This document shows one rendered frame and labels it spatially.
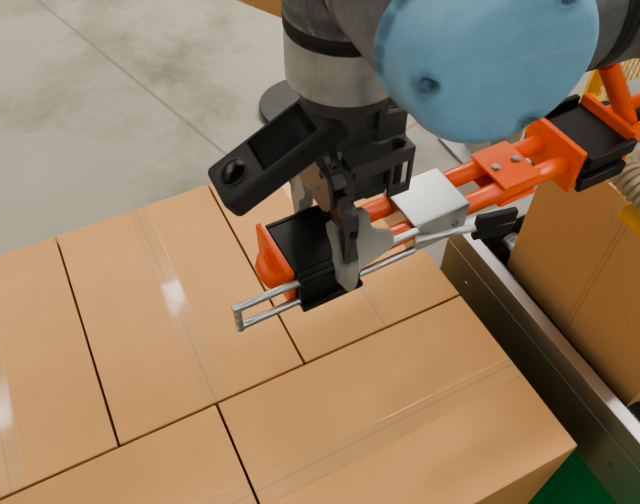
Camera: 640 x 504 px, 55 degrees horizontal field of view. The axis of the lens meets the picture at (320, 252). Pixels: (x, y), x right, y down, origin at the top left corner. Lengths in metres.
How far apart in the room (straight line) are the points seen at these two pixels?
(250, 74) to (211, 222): 1.50
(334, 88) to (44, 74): 2.84
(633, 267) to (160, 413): 0.93
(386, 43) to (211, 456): 1.05
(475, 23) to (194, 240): 1.32
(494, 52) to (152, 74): 2.82
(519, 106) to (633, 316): 0.98
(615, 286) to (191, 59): 2.35
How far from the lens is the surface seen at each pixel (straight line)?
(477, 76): 0.29
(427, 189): 0.66
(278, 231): 0.60
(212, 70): 3.03
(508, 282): 1.41
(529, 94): 0.31
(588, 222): 1.25
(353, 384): 1.30
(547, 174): 0.72
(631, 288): 1.24
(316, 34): 0.41
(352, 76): 0.43
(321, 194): 0.52
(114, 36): 3.39
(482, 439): 1.29
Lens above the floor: 1.70
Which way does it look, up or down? 51 degrees down
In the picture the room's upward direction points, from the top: straight up
